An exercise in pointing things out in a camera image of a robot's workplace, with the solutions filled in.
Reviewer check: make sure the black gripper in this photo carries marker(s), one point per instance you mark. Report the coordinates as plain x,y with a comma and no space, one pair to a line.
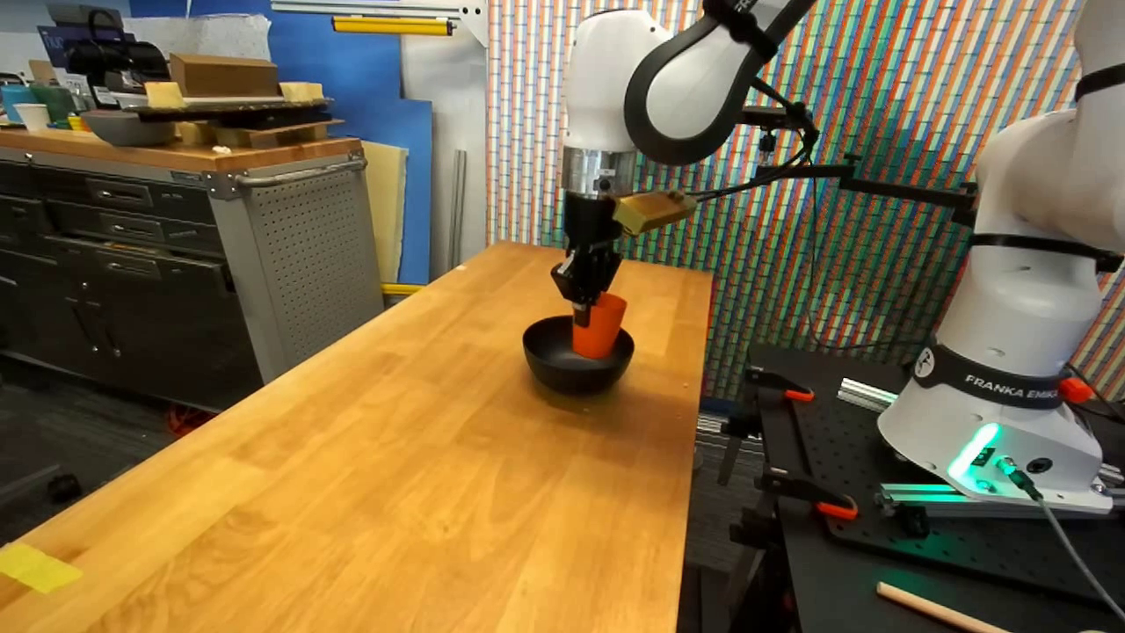
588,257

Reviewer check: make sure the orange plastic cup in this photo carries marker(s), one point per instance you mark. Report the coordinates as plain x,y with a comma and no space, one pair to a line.
601,328

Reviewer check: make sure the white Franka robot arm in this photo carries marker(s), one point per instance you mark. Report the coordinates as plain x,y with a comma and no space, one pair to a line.
1031,295

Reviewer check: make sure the black bowl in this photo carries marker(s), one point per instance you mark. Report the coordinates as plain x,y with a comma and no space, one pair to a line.
559,371

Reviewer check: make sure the cream panel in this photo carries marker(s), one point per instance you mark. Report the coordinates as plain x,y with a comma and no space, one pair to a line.
389,214

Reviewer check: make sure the black mounting plate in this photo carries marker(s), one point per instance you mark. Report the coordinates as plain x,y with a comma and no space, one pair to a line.
845,452

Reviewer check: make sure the grey perforated tool cabinet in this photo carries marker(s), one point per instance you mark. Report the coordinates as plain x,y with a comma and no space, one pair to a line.
292,257

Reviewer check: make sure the blue board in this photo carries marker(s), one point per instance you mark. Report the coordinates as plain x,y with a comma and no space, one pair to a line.
338,106

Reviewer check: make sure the yellow level bar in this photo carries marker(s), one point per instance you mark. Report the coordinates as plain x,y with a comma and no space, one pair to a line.
392,28

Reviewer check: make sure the brown wooden box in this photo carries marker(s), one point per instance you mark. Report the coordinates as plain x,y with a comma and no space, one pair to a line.
227,75

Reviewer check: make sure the wooden dowel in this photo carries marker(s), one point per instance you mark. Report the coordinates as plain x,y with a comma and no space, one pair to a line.
937,610

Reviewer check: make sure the black equipment pile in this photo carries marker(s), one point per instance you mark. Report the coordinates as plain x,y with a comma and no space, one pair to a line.
99,59

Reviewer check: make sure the yellow tape piece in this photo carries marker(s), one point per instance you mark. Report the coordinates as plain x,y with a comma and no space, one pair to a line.
36,569

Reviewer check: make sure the gold wrist camera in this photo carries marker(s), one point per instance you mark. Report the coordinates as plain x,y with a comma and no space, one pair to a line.
653,214

